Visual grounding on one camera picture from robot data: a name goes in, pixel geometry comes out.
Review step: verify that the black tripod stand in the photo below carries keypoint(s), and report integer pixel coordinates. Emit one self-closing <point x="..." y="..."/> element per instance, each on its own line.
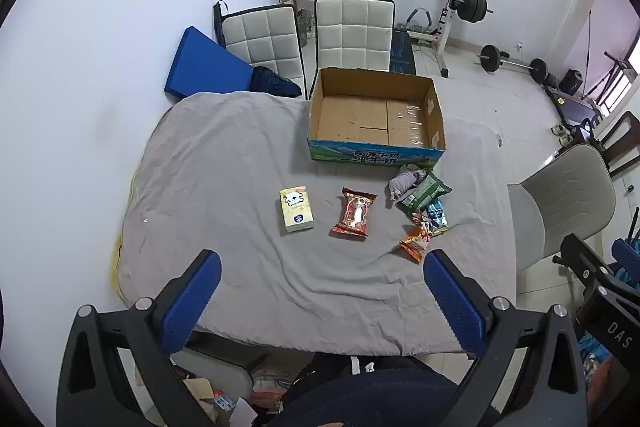
<point x="617" y="59"/>

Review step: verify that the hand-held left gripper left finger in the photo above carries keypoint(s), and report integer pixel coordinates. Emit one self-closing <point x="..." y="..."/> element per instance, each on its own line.
<point x="192" y="302"/>

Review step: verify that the blue snack packet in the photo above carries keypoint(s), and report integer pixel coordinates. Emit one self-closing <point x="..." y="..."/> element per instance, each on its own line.
<point x="436" y="213"/>

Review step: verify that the window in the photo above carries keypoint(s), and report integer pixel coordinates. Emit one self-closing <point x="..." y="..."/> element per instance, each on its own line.
<point x="625" y="82"/>

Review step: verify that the white padded chair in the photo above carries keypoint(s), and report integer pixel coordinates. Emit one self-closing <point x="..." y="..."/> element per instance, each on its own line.
<point x="262" y="39"/>
<point x="352" y="32"/>

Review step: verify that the grey tablecloth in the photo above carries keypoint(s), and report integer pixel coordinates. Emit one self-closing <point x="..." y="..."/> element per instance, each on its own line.
<point x="225" y="187"/>

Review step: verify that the black blue pole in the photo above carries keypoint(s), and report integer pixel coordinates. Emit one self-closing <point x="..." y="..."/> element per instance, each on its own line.
<point x="218" y="22"/>

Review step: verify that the person's legs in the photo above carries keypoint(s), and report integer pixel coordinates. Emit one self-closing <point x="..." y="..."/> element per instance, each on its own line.
<point x="375" y="397"/>

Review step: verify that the brown wooden chair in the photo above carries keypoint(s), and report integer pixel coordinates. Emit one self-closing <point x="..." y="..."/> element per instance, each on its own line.
<point x="622" y="139"/>

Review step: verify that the pile of paper scraps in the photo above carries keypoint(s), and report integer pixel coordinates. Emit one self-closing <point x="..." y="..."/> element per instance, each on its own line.
<point x="210" y="399"/>

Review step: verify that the glass jar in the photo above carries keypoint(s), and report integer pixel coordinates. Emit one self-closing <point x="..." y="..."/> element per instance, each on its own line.
<point x="305" y="27"/>

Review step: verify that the dark wooden chair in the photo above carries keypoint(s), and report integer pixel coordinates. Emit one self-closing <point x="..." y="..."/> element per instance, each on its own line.
<point x="587" y="132"/>

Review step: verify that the orange snack packet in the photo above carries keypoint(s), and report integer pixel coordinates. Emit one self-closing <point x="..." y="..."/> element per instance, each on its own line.
<point x="415" y="244"/>

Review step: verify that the pair of shoes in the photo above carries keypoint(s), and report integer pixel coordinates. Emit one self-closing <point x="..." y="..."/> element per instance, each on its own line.
<point x="562" y="133"/>

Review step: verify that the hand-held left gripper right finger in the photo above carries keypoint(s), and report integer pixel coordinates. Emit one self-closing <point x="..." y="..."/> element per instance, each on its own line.
<point x="452" y="302"/>

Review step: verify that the beige plastic chair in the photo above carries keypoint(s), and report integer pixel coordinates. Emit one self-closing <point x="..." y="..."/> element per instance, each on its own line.
<point x="565" y="192"/>

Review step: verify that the green snack packet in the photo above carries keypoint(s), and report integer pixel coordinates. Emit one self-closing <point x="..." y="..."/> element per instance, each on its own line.
<point x="425" y="194"/>

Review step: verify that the cardboard box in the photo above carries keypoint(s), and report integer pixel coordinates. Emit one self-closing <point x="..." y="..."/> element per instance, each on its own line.
<point x="350" y="117"/>

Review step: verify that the grey socks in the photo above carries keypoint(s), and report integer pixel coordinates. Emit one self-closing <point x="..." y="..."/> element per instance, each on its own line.
<point x="402" y="184"/>

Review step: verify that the black treadmill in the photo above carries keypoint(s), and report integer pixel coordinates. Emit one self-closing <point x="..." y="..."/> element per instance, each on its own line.
<point x="570" y="102"/>

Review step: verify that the yellow tissue pack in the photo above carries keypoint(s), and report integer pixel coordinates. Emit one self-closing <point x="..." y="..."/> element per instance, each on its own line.
<point x="296" y="209"/>

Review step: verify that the dark blue jacket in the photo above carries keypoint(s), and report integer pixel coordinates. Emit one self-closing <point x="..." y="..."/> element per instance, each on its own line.
<point x="272" y="83"/>

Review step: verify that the person's right forearm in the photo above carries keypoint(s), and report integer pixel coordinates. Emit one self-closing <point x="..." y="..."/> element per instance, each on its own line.
<point x="607" y="387"/>

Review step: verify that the blue foam mat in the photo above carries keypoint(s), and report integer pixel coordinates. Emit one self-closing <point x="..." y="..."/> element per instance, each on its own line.
<point x="207" y="67"/>

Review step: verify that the white barbell rack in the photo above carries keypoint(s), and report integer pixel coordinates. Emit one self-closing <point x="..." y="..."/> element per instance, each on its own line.
<point x="445" y="32"/>

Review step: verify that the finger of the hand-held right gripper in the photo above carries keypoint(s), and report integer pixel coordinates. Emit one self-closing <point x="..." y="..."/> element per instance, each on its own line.
<point x="627" y="251"/>
<point x="582" y="257"/>

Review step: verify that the short barbell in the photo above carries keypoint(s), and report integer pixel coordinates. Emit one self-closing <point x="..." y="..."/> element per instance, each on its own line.
<point x="490" y="58"/>

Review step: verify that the red snack packet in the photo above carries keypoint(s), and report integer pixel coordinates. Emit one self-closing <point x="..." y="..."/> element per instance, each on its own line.
<point x="355" y="213"/>

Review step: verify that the black speaker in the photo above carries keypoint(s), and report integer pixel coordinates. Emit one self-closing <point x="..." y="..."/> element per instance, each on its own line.
<point x="571" y="83"/>

